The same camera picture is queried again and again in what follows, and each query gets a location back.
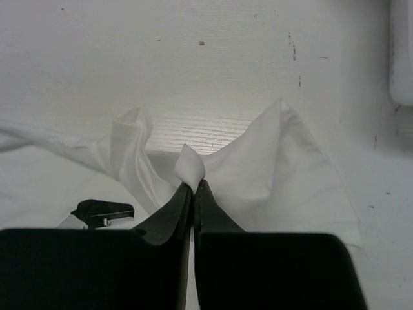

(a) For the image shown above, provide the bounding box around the white t shirt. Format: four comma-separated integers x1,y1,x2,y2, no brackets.
1,101,361,247

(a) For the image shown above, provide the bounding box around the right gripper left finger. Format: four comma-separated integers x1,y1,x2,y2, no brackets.
1,184,192,309

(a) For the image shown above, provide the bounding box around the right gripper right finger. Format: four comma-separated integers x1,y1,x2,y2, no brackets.
194,181,367,309

